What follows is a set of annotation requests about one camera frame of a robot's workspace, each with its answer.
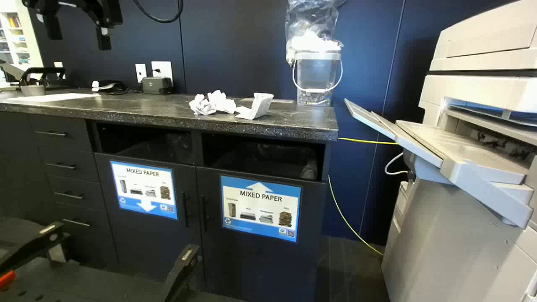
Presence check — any large white office printer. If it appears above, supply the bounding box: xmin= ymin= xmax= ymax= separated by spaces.
xmin=381 ymin=0 xmax=537 ymax=302

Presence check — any small white wall plate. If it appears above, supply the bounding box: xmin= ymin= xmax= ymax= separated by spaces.
xmin=132 ymin=62 xmax=149 ymax=85

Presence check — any grey printer side tray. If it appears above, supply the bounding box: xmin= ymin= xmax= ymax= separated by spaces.
xmin=342 ymin=97 xmax=533 ymax=229

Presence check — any wide white wall outlet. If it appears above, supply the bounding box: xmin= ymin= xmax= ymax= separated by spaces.
xmin=149 ymin=58 xmax=174 ymax=80

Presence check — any white bookshelf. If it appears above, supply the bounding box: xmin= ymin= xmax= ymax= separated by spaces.
xmin=0 ymin=0 xmax=45 ymax=87

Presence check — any blue label with up arrow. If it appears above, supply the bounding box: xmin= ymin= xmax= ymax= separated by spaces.
xmin=218 ymin=172 xmax=303 ymax=245

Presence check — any folded white paper piece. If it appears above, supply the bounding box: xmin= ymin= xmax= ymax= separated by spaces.
xmin=233 ymin=90 xmax=275 ymax=120

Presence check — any black hole punch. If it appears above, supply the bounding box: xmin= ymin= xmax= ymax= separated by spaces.
xmin=20 ymin=65 xmax=68 ymax=92

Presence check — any clear plastic bag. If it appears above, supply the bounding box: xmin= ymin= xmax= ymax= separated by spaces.
xmin=283 ymin=0 xmax=349 ymax=63

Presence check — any white cable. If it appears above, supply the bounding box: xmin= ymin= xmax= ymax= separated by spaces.
xmin=382 ymin=149 xmax=411 ymax=177

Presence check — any yellow cable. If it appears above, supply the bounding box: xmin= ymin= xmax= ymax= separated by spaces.
xmin=324 ymin=134 xmax=402 ymax=258

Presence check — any black box device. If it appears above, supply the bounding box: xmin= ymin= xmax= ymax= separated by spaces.
xmin=139 ymin=75 xmax=174 ymax=95

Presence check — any dark cabinet with counter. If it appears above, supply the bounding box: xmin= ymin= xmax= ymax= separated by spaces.
xmin=0 ymin=89 xmax=340 ymax=302

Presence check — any metal drawer handle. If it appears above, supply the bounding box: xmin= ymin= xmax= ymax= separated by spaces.
xmin=33 ymin=129 xmax=68 ymax=139
xmin=43 ymin=161 xmax=79 ymax=171
xmin=60 ymin=216 xmax=94 ymax=228
xmin=52 ymin=189 xmax=85 ymax=201

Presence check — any blue label with down arrow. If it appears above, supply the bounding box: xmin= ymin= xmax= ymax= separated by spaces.
xmin=109 ymin=159 xmax=179 ymax=221

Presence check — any black bin liner bag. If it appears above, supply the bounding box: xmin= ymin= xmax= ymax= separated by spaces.
xmin=203 ymin=134 xmax=324 ymax=181
xmin=99 ymin=124 xmax=196 ymax=166

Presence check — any flat white paper sheet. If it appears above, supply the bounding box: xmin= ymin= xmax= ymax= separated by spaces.
xmin=0 ymin=90 xmax=104 ymax=105

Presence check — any black metal stand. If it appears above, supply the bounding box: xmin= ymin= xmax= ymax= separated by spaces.
xmin=0 ymin=216 xmax=203 ymax=302

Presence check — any black hanging cable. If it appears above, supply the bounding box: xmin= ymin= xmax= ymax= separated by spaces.
xmin=131 ymin=0 xmax=186 ymax=25

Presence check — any black door handle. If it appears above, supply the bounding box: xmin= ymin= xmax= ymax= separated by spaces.
xmin=181 ymin=191 xmax=193 ymax=228
xmin=199 ymin=193 xmax=209 ymax=231

